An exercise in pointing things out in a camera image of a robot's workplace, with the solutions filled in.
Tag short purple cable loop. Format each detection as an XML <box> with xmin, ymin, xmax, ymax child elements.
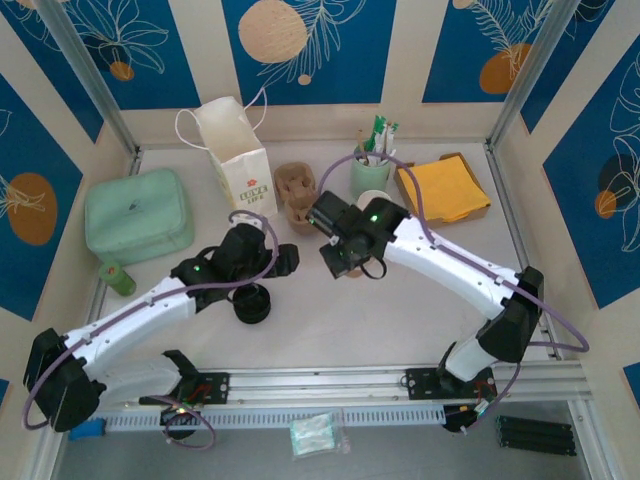
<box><xmin>164</xmin><ymin>407</ymin><xmax>217</xmax><ymax>450</ymax></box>

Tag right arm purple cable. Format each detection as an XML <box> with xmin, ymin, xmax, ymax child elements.
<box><xmin>318</xmin><ymin>153</ymin><xmax>590</xmax><ymax>435</ymax></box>

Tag brown pulp cup carrier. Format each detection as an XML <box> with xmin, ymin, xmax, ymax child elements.
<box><xmin>273</xmin><ymin>163</ymin><xmax>330</xmax><ymax>236</ymax></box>

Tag small blue plastic object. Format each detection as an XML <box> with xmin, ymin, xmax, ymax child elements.
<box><xmin>68</xmin><ymin>418</ymin><xmax>106</xmax><ymax>442</ymax></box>

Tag white slotted cable duct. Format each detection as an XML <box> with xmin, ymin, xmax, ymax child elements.
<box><xmin>102</xmin><ymin>405</ymin><xmax>446</xmax><ymax>432</ymax></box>

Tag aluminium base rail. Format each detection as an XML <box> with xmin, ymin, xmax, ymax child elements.
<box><xmin>99</xmin><ymin>362</ymin><xmax>587</xmax><ymax>417</ymax></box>

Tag aluminium frame post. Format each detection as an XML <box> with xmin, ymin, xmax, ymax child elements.
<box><xmin>34</xmin><ymin>0</ymin><xmax>144</xmax><ymax>157</ymax></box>
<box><xmin>487</xmin><ymin>0</ymin><xmax>589</xmax><ymax>147</ymax></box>

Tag white paper takeout bag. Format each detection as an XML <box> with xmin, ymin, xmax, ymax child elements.
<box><xmin>174</xmin><ymin>87</ymin><xmax>279</xmax><ymax>229</ymax></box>

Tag white paper cup black sleeve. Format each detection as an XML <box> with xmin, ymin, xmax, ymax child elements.
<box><xmin>356</xmin><ymin>189</ymin><xmax>391</xmax><ymax>209</ymax></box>

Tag mint green holder cup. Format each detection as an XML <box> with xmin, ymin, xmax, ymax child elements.
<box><xmin>349</xmin><ymin>144</ymin><xmax>392</xmax><ymax>201</ymax></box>

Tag small clear plastic bag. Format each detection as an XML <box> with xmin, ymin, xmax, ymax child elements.
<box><xmin>332</xmin><ymin>409</ymin><xmax>353</xmax><ymax>455</ymax></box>

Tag right gripper thin black cable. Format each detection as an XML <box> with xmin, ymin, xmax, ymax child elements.
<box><xmin>359</xmin><ymin>258</ymin><xmax>388</xmax><ymax>281</ymax></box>

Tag green can red label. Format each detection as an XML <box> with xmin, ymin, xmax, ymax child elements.
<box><xmin>97</xmin><ymin>260</ymin><xmax>137</xmax><ymax>297</ymax></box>

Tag green white wrapped straw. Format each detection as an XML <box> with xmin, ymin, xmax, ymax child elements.
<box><xmin>379</xmin><ymin>121</ymin><xmax>400</xmax><ymax>157</ymax></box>
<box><xmin>367</xmin><ymin>114</ymin><xmax>389</xmax><ymax>151</ymax></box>

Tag yellow napkin stack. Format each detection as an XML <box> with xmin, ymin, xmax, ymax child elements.
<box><xmin>399</xmin><ymin>154</ymin><xmax>494</xmax><ymax>224</ymax></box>

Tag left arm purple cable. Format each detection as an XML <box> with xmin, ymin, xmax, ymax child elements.
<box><xmin>22</xmin><ymin>209</ymin><xmax>281</xmax><ymax>432</ymax></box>

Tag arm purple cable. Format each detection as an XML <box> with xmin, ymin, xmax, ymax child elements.
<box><xmin>22</xmin><ymin>209</ymin><xmax>281</xmax><ymax>432</ymax></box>
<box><xmin>318</xmin><ymin>153</ymin><xmax>590</xmax><ymax>435</ymax></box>

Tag mint green zip pouch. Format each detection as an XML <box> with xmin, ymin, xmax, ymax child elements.
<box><xmin>83</xmin><ymin>167</ymin><xmax>195</xmax><ymax>267</ymax></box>

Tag black ribbed block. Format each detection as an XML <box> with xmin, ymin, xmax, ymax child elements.
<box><xmin>494</xmin><ymin>414</ymin><xmax>577</xmax><ymax>457</ymax></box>

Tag clear packet green white contents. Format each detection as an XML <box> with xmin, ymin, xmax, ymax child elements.
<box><xmin>289</xmin><ymin>412</ymin><xmax>336</xmax><ymax>457</ymax></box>

